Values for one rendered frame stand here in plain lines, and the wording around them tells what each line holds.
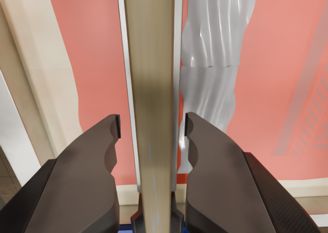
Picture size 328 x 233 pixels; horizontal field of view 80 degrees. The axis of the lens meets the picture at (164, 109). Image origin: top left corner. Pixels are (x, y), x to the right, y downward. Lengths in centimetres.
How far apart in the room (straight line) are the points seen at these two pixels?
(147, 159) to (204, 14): 16
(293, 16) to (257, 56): 5
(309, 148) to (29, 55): 41
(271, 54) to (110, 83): 20
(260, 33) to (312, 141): 20
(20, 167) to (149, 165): 20
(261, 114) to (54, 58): 28
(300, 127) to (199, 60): 19
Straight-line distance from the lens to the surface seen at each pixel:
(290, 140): 36
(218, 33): 24
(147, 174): 19
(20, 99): 28
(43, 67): 27
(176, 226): 32
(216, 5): 23
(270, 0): 26
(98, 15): 24
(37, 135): 30
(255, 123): 31
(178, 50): 20
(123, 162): 32
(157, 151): 17
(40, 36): 26
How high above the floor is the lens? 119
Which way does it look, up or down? 61 degrees down
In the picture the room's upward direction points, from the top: 174 degrees clockwise
